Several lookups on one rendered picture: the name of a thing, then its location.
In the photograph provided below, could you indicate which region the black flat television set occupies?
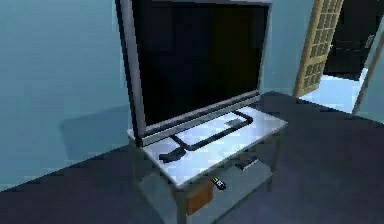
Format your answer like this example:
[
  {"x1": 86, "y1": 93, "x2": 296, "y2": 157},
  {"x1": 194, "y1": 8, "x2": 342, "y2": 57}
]
[{"x1": 114, "y1": 0, "x2": 273, "y2": 164}]

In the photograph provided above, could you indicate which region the grey metal television table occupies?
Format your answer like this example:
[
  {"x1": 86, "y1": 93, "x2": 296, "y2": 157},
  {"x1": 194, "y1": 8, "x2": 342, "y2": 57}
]
[{"x1": 126, "y1": 105, "x2": 289, "y2": 224}]

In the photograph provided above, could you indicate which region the black remote control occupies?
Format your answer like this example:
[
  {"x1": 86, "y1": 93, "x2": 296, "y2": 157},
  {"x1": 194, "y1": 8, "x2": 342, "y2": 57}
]
[{"x1": 211, "y1": 176, "x2": 227, "y2": 191}]

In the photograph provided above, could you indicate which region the dark grey flat box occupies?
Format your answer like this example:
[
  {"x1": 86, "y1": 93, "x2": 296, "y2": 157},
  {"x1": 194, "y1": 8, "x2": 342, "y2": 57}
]
[{"x1": 235, "y1": 156, "x2": 262, "y2": 172}]

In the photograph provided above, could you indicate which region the orange brown box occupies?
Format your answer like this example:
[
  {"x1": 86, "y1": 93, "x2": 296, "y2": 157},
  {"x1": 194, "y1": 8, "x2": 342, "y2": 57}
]
[{"x1": 171, "y1": 181, "x2": 215, "y2": 217}]

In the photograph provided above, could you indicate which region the tan lattice room door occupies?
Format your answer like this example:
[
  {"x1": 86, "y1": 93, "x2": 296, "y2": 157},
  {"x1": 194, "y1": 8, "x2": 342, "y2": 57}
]
[{"x1": 292, "y1": 0, "x2": 345, "y2": 99}]

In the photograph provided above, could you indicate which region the black cabinet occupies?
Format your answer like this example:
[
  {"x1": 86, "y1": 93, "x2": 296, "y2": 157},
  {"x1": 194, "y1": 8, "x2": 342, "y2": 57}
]
[{"x1": 323, "y1": 0, "x2": 384, "y2": 82}]

